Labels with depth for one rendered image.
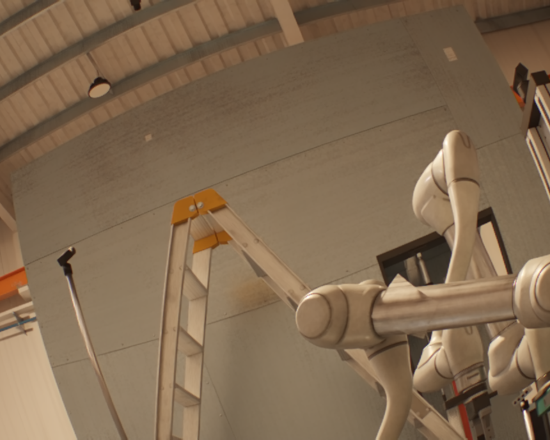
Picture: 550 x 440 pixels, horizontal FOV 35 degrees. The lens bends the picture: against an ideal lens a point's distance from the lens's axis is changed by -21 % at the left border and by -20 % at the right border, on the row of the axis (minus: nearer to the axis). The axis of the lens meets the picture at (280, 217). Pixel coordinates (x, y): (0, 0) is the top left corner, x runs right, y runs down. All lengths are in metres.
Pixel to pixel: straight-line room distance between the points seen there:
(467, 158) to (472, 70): 1.95
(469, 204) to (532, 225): 1.69
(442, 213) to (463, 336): 0.48
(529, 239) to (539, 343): 1.76
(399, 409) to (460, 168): 0.70
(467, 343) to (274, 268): 1.32
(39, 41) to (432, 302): 10.06
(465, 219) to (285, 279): 1.11
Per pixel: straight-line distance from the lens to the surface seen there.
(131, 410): 4.23
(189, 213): 3.60
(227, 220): 3.58
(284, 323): 4.14
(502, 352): 2.60
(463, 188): 2.54
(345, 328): 2.07
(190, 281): 3.67
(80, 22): 11.74
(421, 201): 2.73
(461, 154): 2.59
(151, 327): 4.27
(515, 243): 4.17
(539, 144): 2.57
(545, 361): 2.45
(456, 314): 1.97
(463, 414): 4.03
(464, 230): 2.50
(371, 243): 4.18
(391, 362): 2.23
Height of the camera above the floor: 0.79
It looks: 22 degrees up
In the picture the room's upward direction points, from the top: 19 degrees counter-clockwise
